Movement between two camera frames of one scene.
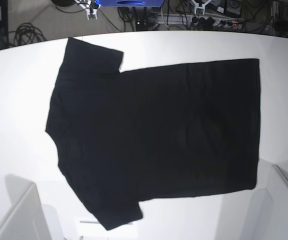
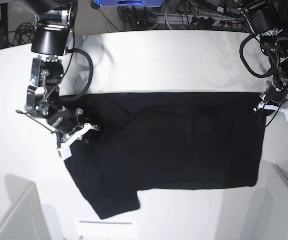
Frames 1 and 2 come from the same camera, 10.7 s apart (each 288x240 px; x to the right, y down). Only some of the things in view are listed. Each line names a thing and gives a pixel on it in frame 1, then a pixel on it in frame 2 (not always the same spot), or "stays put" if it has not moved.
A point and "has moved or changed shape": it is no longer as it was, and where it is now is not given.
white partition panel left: x=25 y=220 stays put
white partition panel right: x=276 y=212 stays put
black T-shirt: x=153 y=134 has moved or changed shape
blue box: x=110 y=3 stays put
